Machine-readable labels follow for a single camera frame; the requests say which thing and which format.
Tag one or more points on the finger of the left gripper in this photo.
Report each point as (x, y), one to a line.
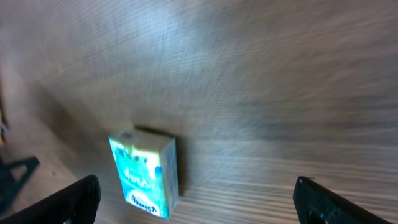
(10, 186)

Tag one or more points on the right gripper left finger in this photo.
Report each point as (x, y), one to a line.
(77, 203)

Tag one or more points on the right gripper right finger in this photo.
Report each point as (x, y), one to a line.
(316, 204)

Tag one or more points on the teal tissue pack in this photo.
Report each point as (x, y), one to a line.
(147, 168)

